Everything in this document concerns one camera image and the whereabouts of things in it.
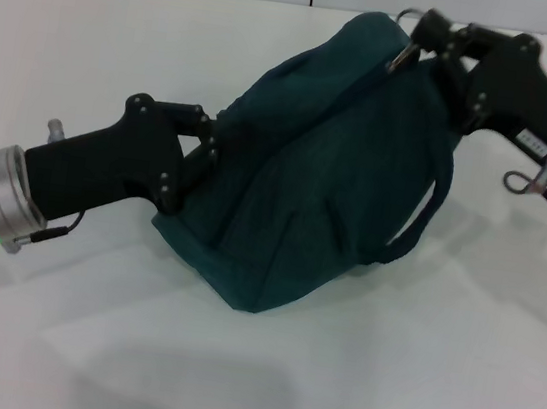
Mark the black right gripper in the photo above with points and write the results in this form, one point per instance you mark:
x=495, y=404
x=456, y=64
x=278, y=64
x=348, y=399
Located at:
x=520, y=91

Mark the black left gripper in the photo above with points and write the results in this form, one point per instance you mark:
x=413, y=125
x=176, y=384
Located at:
x=122, y=164

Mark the dark teal lunch bag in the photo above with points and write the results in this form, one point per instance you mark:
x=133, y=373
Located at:
x=308, y=169

